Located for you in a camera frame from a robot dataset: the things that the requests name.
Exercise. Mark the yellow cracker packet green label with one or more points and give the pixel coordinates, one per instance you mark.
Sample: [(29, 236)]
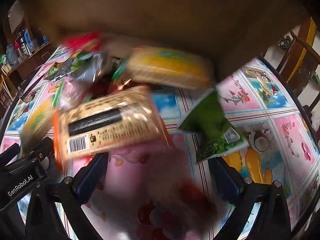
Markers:
[(37, 122), (170, 67)]

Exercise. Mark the dark wooden chair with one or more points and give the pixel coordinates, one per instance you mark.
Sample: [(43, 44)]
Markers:
[(300, 55)]

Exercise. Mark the green snack packet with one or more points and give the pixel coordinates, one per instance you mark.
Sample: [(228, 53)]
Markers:
[(212, 125)]

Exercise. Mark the wooden side cabinet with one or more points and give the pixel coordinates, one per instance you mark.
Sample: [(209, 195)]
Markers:
[(27, 55)]

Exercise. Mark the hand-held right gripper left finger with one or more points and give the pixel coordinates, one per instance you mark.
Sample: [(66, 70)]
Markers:
[(91, 177)]

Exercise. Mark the grey foil snack packet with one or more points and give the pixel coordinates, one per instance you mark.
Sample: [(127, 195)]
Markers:
[(87, 72)]

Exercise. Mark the beige cracker packet orange edge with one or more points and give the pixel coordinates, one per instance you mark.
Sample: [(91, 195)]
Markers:
[(112, 120)]

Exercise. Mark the printed pink blue tablecloth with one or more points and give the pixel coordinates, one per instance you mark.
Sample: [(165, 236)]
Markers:
[(250, 100)]

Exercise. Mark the brown cardboard box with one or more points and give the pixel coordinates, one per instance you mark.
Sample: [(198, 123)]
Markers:
[(175, 17)]

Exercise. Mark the green stick packet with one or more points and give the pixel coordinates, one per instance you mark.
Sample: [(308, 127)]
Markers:
[(57, 93)]

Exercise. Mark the red snack packet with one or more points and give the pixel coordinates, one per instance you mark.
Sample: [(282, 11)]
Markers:
[(82, 41)]

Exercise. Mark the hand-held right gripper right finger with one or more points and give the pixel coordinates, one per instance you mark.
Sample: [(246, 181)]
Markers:
[(225, 180)]

